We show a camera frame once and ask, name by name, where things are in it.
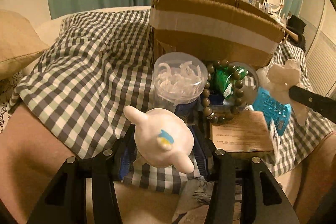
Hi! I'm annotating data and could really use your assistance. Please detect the blue pill blister pack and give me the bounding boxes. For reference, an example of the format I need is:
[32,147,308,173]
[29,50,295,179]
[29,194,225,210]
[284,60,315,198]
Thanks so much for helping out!
[252,87,291,136]

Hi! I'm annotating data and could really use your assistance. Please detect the flat brown paper box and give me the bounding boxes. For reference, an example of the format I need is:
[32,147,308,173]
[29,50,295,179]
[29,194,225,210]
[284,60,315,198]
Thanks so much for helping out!
[210,110,273,152]

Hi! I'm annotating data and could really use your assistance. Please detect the wooden chair with clothes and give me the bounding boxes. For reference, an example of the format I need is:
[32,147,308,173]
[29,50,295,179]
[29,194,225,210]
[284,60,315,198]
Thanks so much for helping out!
[286,15,306,52]

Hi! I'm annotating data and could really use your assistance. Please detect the green snack packet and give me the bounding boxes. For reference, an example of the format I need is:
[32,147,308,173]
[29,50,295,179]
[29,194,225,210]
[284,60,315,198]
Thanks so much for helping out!
[212,65,248,99]

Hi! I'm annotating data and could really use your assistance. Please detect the brown cardboard box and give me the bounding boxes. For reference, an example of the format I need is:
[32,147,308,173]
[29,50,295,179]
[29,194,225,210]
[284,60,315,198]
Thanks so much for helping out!
[149,0,284,69]

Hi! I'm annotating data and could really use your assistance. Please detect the grey checkered cloth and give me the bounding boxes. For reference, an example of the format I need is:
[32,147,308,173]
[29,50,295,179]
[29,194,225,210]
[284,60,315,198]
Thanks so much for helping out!
[7,9,333,194]

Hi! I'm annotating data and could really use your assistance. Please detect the clear round floss container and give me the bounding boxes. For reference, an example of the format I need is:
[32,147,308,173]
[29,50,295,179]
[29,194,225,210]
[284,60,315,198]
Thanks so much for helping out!
[153,52,208,117]

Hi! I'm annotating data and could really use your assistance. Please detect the beige pillow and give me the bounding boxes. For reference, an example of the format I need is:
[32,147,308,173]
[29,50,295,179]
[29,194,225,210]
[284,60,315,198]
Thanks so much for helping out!
[0,10,49,80]

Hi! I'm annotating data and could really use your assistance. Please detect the brown bead bracelet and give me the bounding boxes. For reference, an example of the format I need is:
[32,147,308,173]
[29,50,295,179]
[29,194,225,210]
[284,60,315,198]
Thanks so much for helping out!
[200,59,245,125]

